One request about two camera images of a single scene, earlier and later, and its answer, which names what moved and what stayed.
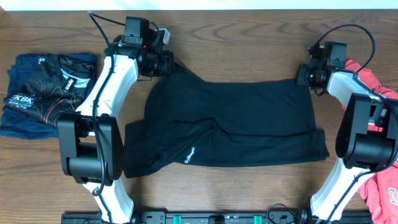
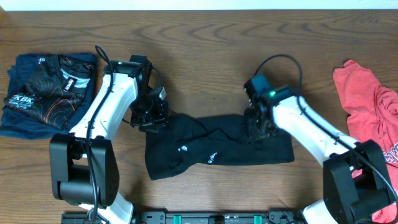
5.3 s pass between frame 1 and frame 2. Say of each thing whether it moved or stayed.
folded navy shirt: stayed
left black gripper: moved
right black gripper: moved
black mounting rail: stayed
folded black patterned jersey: stayed
